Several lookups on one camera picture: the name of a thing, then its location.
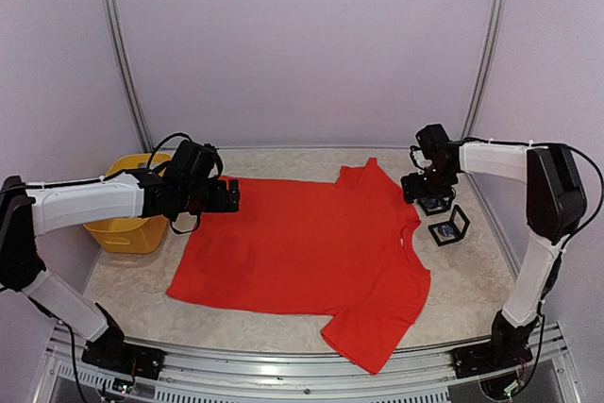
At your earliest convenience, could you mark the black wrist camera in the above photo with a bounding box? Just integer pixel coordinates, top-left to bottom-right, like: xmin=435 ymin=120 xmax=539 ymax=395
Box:
xmin=165 ymin=141 xmax=224 ymax=183
xmin=410 ymin=124 xmax=450 ymax=171

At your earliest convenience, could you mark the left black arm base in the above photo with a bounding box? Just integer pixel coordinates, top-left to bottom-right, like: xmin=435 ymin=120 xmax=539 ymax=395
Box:
xmin=82 ymin=320 xmax=165 ymax=380

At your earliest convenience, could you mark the front black display box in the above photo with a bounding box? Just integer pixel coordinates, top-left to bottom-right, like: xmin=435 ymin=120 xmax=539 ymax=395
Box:
xmin=428 ymin=205 xmax=471 ymax=247

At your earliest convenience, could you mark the aluminium front rail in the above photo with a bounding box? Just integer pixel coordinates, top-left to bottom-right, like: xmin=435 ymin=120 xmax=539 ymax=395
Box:
xmin=32 ymin=322 xmax=581 ymax=403

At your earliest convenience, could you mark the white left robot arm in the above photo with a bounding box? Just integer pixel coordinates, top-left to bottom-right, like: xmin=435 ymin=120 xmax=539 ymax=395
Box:
xmin=1 ymin=160 xmax=240 ymax=370

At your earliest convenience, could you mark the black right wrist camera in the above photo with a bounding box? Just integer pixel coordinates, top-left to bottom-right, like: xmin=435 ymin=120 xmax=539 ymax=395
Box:
xmin=410 ymin=124 xmax=450 ymax=171

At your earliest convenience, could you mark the rear black display box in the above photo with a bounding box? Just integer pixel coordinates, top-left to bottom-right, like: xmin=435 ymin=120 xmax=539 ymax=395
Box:
xmin=417 ymin=190 xmax=456 ymax=216

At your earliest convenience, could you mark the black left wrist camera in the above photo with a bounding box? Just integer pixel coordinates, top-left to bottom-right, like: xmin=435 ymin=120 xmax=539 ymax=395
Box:
xmin=165 ymin=141 xmax=224 ymax=183

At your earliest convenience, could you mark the right aluminium frame post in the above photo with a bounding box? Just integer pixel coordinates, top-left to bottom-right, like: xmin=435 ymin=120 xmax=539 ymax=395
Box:
xmin=461 ymin=0 xmax=506 ymax=138

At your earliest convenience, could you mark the red t-shirt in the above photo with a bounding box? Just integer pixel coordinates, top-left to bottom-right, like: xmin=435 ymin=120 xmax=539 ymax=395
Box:
xmin=167 ymin=159 xmax=431 ymax=374

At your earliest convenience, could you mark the yellow plastic basket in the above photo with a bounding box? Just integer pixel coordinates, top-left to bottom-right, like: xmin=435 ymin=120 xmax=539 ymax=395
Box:
xmin=84 ymin=153 xmax=171 ymax=255

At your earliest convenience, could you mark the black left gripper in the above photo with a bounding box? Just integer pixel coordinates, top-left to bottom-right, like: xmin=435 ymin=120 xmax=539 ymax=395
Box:
xmin=178 ymin=178 xmax=240 ymax=213

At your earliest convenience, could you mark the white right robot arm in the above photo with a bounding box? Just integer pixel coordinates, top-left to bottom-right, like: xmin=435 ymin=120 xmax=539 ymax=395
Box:
xmin=401 ymin=125 xmax=594 ymax=369

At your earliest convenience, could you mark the blue brooch in front box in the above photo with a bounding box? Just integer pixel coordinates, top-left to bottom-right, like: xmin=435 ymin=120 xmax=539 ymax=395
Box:
xmin=438 ymin=225 xmax=456 ymax=238

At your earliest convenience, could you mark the black display box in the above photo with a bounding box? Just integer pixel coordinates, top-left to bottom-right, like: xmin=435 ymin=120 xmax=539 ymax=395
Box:
xmin=417 ymin=190 xmax=456 ymax=216
xmin=428 ymin=205 xmax=471 ymax=247

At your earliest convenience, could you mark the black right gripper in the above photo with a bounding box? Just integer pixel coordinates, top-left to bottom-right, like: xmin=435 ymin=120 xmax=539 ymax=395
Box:
xmin=401 ymin=162 xmax=456 ymax=203

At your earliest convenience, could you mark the aluminium frame post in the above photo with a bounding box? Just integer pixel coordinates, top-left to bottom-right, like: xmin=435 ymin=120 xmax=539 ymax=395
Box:
xmin=461 ymin=0 xmax=506 ymax=138
xmin=102 ymin=0 xmax=153 ymax=152

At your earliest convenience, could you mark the left aluminium frame post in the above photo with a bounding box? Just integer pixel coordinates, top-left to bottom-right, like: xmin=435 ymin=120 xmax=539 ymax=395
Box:
xmin=102 ymin=0 xmax=153 ymax=152

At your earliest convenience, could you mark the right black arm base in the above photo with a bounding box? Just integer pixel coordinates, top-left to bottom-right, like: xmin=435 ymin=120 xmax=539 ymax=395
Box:
xmin=451 ymin=311 xmax=537 ymax=378

